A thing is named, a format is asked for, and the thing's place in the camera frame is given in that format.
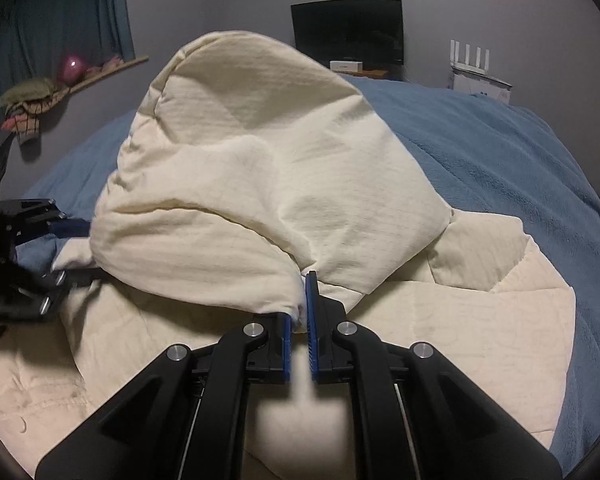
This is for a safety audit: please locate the pink round lamp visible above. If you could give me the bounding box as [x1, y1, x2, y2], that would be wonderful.
[60, 53, 89, 85]

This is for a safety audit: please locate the wooden desk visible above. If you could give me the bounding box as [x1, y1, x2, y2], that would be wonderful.
[344, 68, 407, 81]

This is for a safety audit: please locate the teal curtain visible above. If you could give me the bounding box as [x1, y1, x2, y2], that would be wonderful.
[0, 0, 135, 122]

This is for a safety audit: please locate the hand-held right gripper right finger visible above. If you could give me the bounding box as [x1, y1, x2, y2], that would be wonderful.
[305, 270, 564, 480]

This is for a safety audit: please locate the plaid cloth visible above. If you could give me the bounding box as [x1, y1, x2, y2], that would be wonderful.
[2, 102, 44, 147]

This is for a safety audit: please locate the white router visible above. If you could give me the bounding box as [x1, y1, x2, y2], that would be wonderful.
[449, 40, 492, 74]

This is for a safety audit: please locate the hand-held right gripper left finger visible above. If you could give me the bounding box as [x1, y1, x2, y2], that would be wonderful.
[35, 312, 296, 480]

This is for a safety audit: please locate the cream hooded jacket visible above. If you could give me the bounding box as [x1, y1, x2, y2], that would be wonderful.
[0, 30, 578, 480]

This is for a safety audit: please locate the olive cloth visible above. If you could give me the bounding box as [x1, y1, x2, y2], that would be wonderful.
[0, 77, 57, 109]

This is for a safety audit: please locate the black monitor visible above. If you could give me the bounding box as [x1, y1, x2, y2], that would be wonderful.
[290, 0, 405, 69]

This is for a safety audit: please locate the blue fleece blanket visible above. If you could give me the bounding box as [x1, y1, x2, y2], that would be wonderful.
[17, 75, 600, 472]

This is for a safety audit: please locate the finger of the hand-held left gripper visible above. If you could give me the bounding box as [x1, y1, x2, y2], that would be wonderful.
[0, 199, 92, 242]
[0, 267, 105, 322]

